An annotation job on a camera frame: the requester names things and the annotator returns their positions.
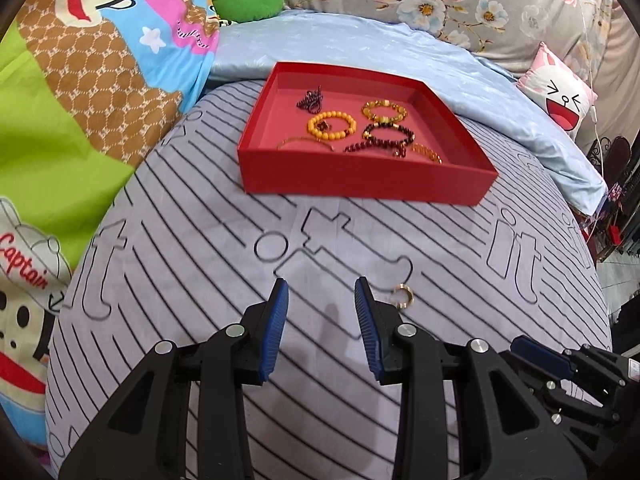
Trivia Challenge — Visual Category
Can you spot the gold ring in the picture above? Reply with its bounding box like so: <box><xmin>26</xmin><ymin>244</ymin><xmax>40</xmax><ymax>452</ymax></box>
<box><xmin>390</xmin><ymin>284</ymin><xmax>416</xmax><ymax>309</ymax></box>

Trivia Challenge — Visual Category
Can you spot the floral grey bed sheet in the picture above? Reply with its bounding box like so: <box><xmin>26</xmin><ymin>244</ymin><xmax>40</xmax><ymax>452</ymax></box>
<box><xmin>285</xmin><ymin>0</ymin><xmax>639</xmax><ymax>143</ymax></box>

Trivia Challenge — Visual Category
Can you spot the amber gold bead bracelet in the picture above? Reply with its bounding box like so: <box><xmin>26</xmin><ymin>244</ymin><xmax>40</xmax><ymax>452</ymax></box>
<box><xmin>361</xmin><ymin>100</ymin><xmax>405</xmax><ymax>124</ymax></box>

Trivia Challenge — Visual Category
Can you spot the wide gold chain bangle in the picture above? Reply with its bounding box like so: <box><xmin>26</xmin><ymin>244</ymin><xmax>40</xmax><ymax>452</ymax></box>
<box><xmin>409</xmin><ymin>143</ymin><xmax>442</xmax><ymax>164</ymax></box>

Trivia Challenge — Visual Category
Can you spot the red bead bracelet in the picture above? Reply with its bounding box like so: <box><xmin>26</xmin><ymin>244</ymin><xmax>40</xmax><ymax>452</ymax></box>
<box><xmin>342</xmin><ymin>138</ymin><xmax>407</xmax><ymax>158</ymax></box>

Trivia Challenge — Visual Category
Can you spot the thin gold bangle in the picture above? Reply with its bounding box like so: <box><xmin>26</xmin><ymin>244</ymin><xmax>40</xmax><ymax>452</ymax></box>
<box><xmin>276</xmin><ymin>136</ymin><xmax>335</xmax><ymax>153</ymax></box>

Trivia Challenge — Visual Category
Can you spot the dark red twisted ornament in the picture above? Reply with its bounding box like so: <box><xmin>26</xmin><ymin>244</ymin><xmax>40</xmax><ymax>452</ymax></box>
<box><xmin>296</xmin><ymin>87</ymin><xmax>323</xmax><ymax>115</ymax></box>

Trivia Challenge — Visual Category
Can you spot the pink cartoon cat pillow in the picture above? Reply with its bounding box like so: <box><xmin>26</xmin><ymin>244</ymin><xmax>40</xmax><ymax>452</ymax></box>
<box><xmin>516</xmin><ymin>42</ymin><xmax>598</xmax><ymax>140</ymax></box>

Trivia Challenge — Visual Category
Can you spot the yellow bead bracelet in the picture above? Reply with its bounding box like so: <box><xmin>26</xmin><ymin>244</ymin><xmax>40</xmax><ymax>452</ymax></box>
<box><xmin>306</xmin><ymin>109</ymin><xmax>358</xmax><ymax>142</ymax></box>

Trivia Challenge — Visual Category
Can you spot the light blue quilt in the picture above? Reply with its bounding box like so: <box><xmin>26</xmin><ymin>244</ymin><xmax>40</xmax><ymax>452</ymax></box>
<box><xmin>208</xmin><ymin>10</ymin><xmax>608</xmax><ymax>216</ymax></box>

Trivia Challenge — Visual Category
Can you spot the black bead bracelet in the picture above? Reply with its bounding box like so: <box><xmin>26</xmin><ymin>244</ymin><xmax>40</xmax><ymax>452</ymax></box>
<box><xmin>360</xmin><ymin>120</ymin><xmax>417</xmax><ymax>148</ymax></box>

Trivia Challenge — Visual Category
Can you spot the cartoon monkey blanket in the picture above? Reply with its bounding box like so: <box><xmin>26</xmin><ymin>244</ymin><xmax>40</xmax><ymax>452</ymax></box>
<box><xmin>1</xmin><ymin>0</ymin><xmax>218</xmax><ymax>453</ymax></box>

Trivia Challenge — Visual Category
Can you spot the red jewelry tray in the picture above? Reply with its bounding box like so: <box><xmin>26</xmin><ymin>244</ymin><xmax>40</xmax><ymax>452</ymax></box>
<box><xmin>238</xmin><ymin>62</ymin><xmax>498</xmax><ymax>206</ymax></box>

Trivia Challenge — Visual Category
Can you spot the white charging cable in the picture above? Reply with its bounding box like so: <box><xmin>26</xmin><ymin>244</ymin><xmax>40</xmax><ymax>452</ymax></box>
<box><xmin>566</xmin><ymin>0</ymin><xmax>609</xmax><ymax>241</ymax></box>

